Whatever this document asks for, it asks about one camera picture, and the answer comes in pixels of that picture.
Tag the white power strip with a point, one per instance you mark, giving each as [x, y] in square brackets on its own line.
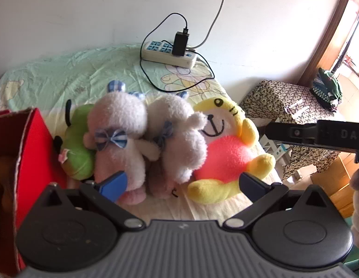
[159, 53]

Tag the brown plush toy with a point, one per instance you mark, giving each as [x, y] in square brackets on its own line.
[4, 179]

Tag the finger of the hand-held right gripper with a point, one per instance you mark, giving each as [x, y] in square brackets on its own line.
[289, 133]

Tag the red cardboard box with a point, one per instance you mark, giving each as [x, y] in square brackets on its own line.
[34, 150]

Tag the wooden door frame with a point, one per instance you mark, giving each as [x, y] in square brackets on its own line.
[330, 34]

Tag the white and blue box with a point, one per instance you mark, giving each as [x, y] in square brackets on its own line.
[279, 150]

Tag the person's right hand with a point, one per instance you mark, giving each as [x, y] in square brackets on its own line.
[358, 202]

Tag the yellow tiger plush toy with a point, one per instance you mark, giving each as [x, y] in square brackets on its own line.
[225, 153]

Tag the brown cardboard box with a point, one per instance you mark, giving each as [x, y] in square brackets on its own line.
[338, 179]

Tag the green plush toy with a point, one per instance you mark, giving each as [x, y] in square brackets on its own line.
[76, 139]

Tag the green striped cloth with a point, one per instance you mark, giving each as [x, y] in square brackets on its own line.
[327, 88]

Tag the black charger adapter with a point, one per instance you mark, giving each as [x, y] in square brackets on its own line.
[179, 43]

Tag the white plush bear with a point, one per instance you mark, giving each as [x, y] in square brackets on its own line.
[121, 127]
[179, 139]

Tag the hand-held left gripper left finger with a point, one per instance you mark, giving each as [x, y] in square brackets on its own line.
[114, 186]

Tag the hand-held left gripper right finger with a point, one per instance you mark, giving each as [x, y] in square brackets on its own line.
[250, 186]

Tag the patterned cloth covered cabinet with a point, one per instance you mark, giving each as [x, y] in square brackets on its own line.
[278, 98]

